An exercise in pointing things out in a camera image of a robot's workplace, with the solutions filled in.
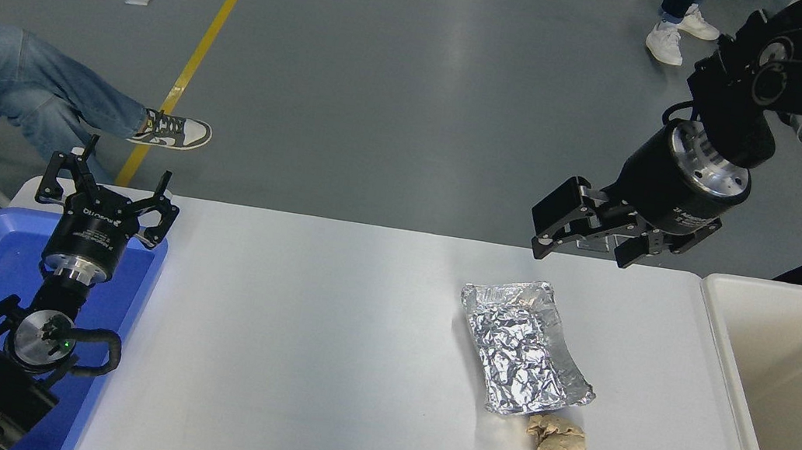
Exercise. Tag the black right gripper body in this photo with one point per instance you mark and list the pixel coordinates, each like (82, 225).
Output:
(660, 195)

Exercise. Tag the silver foil plate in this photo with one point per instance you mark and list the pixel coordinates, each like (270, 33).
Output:
(520, 352)

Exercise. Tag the crumpled tan paper ball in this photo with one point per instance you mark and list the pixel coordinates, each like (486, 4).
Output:
(558, 445)

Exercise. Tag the grey floor tape patch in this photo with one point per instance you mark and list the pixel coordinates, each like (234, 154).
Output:
(598, 243)

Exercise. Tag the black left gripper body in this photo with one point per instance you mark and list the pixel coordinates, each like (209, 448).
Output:
(90, 232)

